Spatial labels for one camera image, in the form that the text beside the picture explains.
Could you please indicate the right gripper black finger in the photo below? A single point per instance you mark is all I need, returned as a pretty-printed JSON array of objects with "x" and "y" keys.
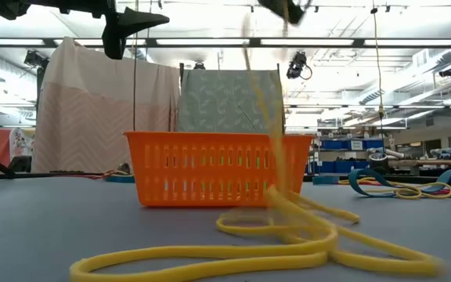
[
  {"x": 274, "y": 4},
  {"x": 296, "y": 9}
]

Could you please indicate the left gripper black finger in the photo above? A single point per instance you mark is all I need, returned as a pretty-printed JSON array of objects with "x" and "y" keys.
[{"x": 141, "y": 21}]

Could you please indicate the orange plastic basket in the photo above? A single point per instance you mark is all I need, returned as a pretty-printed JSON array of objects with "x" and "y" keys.
[{"x": 194, "y": 141}]

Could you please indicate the yellow rubber band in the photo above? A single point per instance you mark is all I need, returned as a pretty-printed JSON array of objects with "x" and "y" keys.
[
  {"x": 409, "y": 192},
  {"x": 121, "y": 173},
  {"x": 210, "y": 251},
  {"x": 278, "y": 172}
]

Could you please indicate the blue rubber band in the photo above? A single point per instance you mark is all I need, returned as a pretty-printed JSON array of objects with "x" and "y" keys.
[
  {"x": 120, "y": 179},
  {"x": 356, "y": 180}
]

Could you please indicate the top-right rubber band pile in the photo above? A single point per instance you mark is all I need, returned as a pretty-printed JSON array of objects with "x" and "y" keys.
[{"x": 368, "y": 180}]

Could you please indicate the black spotlight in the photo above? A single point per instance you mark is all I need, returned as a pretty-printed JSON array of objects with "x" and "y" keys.
[{"x": 33, "y": 58}]

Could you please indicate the pink chevron cloth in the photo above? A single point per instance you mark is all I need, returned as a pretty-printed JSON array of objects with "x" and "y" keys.
[{"x": 92, "y": 117}]

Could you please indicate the green leaf-print cloth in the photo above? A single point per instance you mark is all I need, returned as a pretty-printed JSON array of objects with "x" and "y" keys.
[{"x": 217, "y": 102}]

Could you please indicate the black clamp knob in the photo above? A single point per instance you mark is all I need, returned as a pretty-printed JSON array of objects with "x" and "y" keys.
[{"x": 123, "y": 168}]

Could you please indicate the pale floral cloth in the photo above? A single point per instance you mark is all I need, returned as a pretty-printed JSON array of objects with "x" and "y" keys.
[{"x": 22, "y": 141}]

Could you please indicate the blue storage bin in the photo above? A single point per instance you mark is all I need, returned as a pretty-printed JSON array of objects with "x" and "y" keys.
[
  {"x": 333, "y": 145},
  {"x": 374, "y": 144},
  {"x": 343, "y": 167}
]

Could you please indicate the black ceiling device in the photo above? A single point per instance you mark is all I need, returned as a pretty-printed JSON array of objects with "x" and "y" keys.
[{"x": 448, "y": 72}]

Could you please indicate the black cylinder roll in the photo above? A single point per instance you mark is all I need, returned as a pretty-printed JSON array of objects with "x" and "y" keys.
[{"x": 378, "y": 162}]

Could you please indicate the wooden workbench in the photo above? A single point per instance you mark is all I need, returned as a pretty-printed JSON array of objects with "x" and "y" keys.
[{"x": 425, "y": 161}]

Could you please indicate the grey-blue table mat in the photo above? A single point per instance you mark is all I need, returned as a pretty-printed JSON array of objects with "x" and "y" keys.
[{"x": 92, "y": 235}]

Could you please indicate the grey machine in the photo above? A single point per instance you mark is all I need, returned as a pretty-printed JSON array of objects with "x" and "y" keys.
[{"x": 444, "y": 152}]

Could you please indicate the black overhead camera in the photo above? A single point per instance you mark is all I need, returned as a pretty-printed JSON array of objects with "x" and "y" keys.
[{"x": 296, "y": 64}]

